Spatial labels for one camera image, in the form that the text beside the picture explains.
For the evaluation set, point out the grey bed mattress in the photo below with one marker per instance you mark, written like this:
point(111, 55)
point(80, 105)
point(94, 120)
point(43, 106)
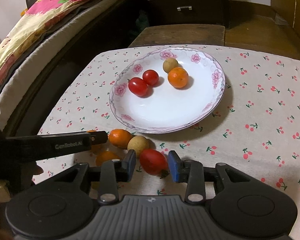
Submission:
point(34, 60)

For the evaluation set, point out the cherry print tablecloth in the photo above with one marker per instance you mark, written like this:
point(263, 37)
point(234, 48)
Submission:
point(255, 127)

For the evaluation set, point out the dark wooden nightstand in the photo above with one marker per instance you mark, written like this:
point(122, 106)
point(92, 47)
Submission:
point(164, 12)

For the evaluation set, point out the orange mandarin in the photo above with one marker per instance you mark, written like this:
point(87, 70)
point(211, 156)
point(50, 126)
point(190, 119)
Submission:
point(178, 77)
point(120, 138)
point(95, 147)
point(104, 156)

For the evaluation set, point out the colourful floral quilt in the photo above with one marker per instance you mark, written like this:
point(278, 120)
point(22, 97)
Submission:
point(39, 19)

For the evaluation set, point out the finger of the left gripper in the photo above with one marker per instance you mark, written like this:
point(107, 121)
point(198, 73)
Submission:
point(100, 137)

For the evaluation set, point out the white floral ceramic plate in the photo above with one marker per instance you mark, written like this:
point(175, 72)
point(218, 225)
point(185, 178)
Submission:
point(167, 109)

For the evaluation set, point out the tan longan with stem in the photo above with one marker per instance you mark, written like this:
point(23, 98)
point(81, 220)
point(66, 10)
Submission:
point(169, 64)

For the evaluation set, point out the orange mandarin front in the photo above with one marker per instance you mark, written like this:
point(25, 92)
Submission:
point(178, 77)

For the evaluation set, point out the orange mandarin back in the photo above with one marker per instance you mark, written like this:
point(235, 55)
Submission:
point(120, 138)

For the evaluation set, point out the dark wooden stool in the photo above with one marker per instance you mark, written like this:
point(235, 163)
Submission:
point(181, 34)

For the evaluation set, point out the tan longan back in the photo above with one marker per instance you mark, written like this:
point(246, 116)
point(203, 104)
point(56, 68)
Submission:
point(138, 144)

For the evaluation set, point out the round red cherry tomato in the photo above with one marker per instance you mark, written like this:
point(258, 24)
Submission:
point(150, 77)

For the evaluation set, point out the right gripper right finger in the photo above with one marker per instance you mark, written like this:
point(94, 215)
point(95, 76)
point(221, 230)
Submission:
point(190, 172)

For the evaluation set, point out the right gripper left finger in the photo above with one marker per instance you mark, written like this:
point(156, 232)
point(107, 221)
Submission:
point(112, 172)

